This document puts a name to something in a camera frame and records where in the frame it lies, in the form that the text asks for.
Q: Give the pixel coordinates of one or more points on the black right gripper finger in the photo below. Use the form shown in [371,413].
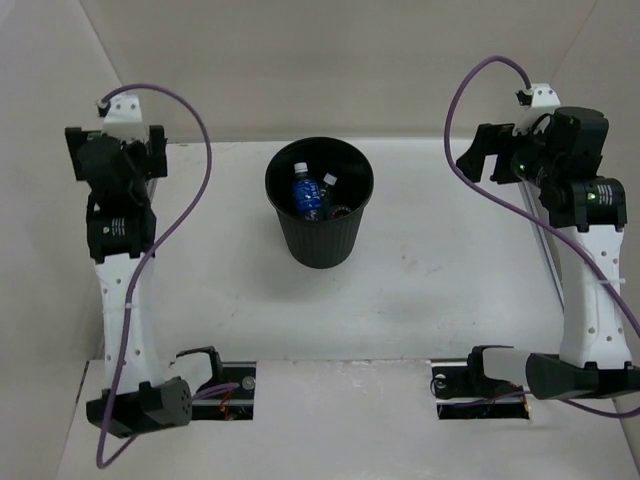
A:
[489,140]
[503,172]

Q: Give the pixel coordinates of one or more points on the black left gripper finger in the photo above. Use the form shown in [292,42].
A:
[83,148]
[155,164]

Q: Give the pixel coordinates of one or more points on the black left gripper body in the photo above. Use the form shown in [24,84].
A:
[157,151]

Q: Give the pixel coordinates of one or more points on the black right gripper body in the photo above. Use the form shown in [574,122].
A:
[534,163]

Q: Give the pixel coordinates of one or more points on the blue label clear bottle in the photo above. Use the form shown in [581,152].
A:
[306,194]

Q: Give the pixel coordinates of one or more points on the clear unlabelled plastic bottle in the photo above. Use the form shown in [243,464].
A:
[326,189]

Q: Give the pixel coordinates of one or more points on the red label clear bottle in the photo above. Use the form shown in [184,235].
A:
[338,211]

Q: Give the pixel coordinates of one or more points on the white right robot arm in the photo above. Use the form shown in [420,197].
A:
[593,361]

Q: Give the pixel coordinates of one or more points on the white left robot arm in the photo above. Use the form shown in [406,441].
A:
[139,396]

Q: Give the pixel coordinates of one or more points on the black plastic waste bin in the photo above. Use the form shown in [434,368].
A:
[326,243]

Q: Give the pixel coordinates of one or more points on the right aluminium table rail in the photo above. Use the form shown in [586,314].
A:
[544,239]

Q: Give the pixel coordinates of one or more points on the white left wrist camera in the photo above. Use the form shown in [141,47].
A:
[122,118]

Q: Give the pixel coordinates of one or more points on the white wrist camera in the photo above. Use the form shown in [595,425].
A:
[538,100]
[122,118]

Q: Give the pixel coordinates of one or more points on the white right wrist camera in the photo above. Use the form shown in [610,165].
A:
[538,100]

